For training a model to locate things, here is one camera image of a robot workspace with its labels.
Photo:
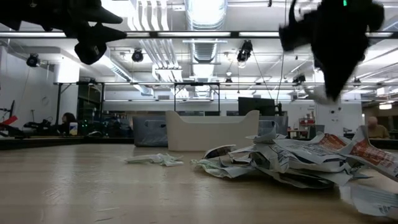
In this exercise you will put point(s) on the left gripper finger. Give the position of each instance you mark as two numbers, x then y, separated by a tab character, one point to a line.
105	34
102	17

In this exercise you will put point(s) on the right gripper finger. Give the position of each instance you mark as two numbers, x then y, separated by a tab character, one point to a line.
317	63
339	77

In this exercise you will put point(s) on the plain white packet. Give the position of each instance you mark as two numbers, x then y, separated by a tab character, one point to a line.
320	95

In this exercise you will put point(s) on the green printed packet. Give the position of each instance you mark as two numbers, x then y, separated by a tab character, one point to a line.
155	159
220	168

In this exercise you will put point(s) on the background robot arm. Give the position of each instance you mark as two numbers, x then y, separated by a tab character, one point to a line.
37	124

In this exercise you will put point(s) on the black ceiling spotlight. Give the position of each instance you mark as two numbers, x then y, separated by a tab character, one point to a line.
32	60
298	78
137	55
245	51

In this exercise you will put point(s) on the white pillar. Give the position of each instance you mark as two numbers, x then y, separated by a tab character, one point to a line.
329	115

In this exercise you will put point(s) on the red shelf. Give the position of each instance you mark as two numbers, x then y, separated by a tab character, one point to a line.
306	121

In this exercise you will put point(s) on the bright ceiling lamp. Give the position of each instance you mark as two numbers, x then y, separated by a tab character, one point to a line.
385	106

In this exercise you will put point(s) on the person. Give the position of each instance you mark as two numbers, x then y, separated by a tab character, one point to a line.
66	119
376	130

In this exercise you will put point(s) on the dark grey storage bin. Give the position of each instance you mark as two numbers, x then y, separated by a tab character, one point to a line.
273	124
149	130

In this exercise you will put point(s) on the black monitor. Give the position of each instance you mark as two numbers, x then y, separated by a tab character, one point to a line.
255	105

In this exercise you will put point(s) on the large white packet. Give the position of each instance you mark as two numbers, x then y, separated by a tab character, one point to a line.
311	151

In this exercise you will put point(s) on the orange printed white packet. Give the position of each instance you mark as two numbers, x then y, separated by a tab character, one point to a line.
373	155

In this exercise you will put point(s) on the white bottle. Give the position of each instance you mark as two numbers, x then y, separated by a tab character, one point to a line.
73	128

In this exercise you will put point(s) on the blue crates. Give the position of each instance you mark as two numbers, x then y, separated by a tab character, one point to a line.
124	132

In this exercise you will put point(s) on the red bar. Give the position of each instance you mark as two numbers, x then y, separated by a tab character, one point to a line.
9	120

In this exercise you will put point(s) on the white packet with text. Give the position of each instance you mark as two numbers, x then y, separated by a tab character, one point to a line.
373	199

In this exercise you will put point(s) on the white plastic bin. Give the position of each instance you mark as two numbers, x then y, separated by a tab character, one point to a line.
211	133

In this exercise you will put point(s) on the dark printed white packet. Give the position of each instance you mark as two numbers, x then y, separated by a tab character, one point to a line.
219	151

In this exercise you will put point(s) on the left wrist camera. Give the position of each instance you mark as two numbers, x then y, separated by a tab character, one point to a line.
90	53

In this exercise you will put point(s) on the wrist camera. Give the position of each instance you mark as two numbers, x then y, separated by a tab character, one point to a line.
293	35
90	53

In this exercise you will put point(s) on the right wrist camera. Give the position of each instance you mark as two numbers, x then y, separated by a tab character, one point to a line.
293	35

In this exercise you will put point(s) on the black square frame stand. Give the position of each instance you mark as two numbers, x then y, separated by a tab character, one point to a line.
174	96

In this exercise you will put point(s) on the silver ventilation duct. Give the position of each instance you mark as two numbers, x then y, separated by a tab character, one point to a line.
205	49

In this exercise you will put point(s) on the black aluminium table frame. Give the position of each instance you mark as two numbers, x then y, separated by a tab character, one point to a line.
46	142

